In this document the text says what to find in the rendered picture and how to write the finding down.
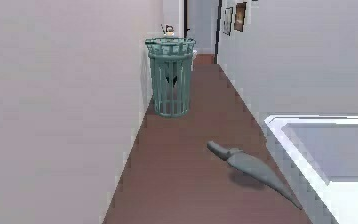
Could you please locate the white room door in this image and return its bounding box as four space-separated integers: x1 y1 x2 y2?
186 0 219 55

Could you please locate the brown framed wall picture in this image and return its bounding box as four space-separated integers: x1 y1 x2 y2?
233 1 248 33

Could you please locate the dark framed wall picture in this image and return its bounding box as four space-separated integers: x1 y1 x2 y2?
222 6 234 36

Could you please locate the grey long tapered object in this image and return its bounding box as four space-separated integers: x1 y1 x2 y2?
206 140 303 211

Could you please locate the green slatted garbage container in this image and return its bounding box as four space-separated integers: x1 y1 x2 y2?
144 36 197 118

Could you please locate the small white kettle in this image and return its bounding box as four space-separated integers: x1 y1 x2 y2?
161 23 176 37

